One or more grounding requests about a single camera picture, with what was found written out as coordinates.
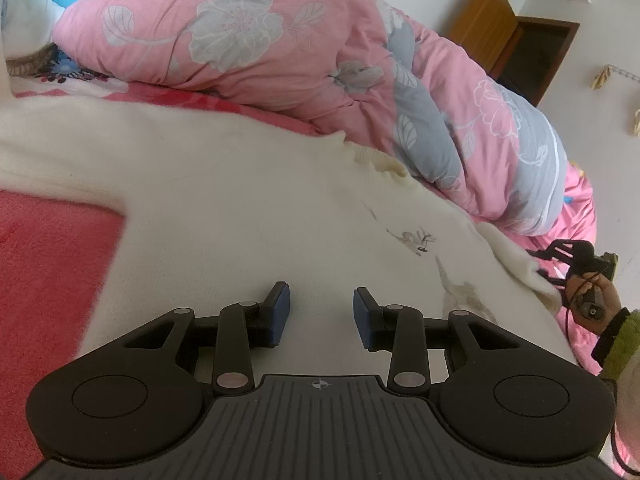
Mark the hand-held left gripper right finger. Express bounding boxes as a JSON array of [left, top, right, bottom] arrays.
[[352, 286, 521, 397]]

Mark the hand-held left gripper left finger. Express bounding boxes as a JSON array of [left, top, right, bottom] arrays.
[[122, 281, 292, 396]]

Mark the white fluffy sweater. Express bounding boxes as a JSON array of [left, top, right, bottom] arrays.
[[0, 95, 573, 386]]

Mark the person's right forearm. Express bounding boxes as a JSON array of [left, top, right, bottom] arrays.
[[591, 307, 640, 386]]

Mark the person's right hand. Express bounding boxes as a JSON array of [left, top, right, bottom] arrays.
[[562, 271, 623, 337]]

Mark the pink floral bed blanket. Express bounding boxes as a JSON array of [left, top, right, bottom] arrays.
[[0, 77, 326, 478]]

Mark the wooden door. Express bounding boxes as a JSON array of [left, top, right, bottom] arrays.
[[447, 0, 581, 108]]

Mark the pink grey floral quilt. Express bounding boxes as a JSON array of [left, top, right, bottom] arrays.
[[50, 0, 571, 238]]

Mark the brown patterned cloth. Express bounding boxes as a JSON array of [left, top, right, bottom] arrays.
[[7, 45, 56, 77]]

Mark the white cloth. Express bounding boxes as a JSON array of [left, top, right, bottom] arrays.
[[0, 0, 66, 76]]

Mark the black cable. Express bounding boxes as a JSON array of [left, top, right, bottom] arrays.
[[562, 280, 640, 478]]

